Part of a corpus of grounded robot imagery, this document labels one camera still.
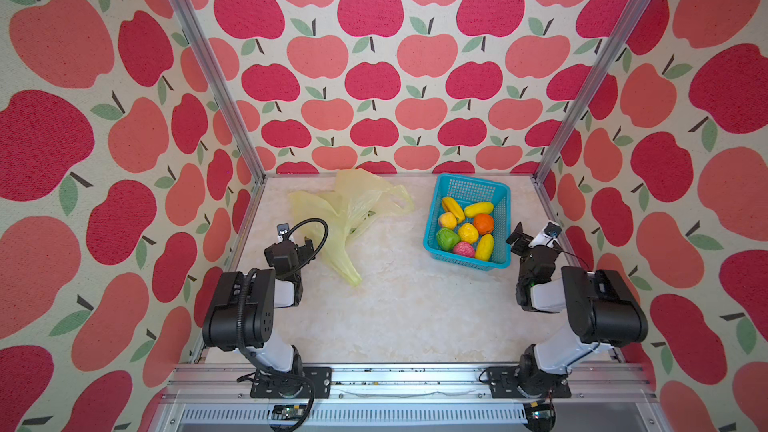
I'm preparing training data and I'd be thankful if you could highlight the green toy fruit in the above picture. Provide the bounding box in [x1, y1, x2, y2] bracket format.
[435, 227, 461, 252]

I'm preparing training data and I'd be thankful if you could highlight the red-orange toy persimmon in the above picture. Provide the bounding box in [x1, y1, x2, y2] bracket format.
[472, 213, 495, 235]

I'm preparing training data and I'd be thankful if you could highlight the aluminium left rear corner post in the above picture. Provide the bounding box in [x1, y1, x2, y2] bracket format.
[169, 0, 266, 187]

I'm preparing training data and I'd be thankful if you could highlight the aluminium right rear corner post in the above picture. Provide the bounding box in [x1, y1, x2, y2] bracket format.
[532, 0, 651, 186]

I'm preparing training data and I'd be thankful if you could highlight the orange toy fruit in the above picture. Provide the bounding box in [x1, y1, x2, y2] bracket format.
[438, 212, 459, 230]

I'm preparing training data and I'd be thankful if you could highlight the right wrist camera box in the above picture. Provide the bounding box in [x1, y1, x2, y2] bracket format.
[529, 222, 562, 248]

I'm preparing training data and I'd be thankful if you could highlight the aluminium corner post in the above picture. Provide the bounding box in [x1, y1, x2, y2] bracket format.
[169, 0, 266, 187]
[532, 0, 651, 186]

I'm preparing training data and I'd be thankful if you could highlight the teal plastic mesh basket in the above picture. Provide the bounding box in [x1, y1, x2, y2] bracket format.
[423, 174, 511, 271]

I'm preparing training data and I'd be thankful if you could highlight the yellow toy banana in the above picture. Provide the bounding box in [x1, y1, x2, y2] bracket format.
[463, 202, 494, 218]

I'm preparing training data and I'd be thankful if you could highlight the yellow toy lemon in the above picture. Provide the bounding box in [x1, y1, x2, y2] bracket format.
[475, 234, 495, 262]

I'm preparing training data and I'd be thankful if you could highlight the yellow translucent plastic bag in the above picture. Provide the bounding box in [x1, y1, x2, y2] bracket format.
[288, 169, 415, 286]

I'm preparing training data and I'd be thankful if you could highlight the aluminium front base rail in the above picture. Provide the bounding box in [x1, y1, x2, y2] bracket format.
[144, 362, 672, 431]

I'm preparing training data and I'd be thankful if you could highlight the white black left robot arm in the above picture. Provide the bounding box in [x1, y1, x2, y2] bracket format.
[202, 238, 332, 399]

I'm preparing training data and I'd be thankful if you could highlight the yellow toy bell pepper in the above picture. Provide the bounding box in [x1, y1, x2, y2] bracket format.
[458, 223, 480, 245]

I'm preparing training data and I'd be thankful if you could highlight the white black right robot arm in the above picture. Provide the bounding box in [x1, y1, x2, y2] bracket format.
[480, 222, 648, 400]

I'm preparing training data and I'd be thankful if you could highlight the pink toy fruit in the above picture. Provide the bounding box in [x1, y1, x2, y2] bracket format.
[452, 241, 476, 258]

